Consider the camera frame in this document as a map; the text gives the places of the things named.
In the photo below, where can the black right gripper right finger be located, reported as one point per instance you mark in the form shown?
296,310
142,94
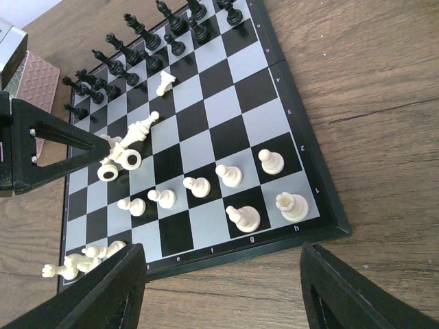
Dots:
337,296

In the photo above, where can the white pawn e2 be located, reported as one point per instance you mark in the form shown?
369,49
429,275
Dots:
200,187

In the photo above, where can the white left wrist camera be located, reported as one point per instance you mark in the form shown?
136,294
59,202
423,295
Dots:
13,50

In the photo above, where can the pink metal tin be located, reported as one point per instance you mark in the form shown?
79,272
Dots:
35,81

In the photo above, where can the white rook h1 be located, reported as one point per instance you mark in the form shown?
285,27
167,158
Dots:
293,207

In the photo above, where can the white knight b1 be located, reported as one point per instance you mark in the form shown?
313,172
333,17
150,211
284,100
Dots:
72,265

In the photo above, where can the white pawn d2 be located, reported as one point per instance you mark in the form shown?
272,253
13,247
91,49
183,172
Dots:
165,199

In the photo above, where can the row of black chess pieces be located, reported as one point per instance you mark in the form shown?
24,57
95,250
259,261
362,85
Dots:
133,73

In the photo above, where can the white piece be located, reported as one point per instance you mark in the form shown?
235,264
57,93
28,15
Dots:
247,218
272,163

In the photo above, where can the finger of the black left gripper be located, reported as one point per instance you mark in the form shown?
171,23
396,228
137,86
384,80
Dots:
29,122

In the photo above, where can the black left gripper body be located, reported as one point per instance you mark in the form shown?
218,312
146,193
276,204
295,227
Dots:
7,165

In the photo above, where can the black and silver chessboard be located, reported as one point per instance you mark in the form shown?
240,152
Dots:
260,108

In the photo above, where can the pile of white chess pieces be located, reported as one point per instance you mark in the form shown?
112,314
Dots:
121,156

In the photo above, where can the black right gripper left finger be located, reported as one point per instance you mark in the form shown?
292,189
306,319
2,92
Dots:
110,296

